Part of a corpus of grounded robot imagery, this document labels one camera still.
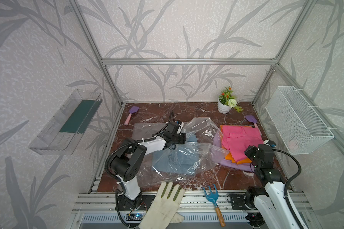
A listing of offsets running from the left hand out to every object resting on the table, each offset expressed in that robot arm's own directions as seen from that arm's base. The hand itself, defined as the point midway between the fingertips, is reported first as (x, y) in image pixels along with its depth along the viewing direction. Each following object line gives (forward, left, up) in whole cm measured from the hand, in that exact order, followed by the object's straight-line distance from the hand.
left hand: (186, 137), depth 93 cm
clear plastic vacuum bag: (-10, -9, +3) cm, 14 cm away
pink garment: (-2, -32, +3) cm, 33 cm away
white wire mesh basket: (-11, -50, +29) cm, 59 cm away
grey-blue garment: (-15, +4, 0) cm, 16 cm away
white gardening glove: (-40, +12, -4) cm, 42 cm away
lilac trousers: (-10, -20, -1) cm, 23 cm away
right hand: (-9, -35, +7) cm, 37 cm away
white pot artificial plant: (+25, -29, +10) cm, 40 cm away
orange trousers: (-13, -25, 0) cm, 28 cm away
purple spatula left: (+30, +42, -6) cm, 52 cm away
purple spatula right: (+19, -51, -3) cm, 55 cm away
